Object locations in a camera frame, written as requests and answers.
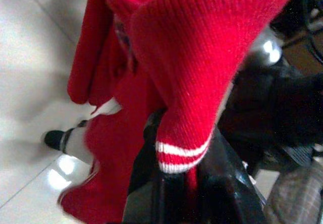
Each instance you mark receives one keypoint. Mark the plaid cushioned chair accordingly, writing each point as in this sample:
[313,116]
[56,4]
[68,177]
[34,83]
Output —
[297,196]

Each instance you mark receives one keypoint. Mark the black bulky object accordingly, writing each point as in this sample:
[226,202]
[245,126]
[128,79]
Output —
[272,108]

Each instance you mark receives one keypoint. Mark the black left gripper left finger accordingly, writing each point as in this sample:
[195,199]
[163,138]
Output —
[146,183]

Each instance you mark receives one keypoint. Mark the red knit sweater white stripes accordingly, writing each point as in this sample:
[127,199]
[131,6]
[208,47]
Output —
[189,57]

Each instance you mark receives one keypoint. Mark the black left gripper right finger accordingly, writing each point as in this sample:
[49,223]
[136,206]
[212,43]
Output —
[227,196]

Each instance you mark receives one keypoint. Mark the white leg with black foot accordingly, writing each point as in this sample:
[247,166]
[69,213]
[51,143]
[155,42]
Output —
[75,143]

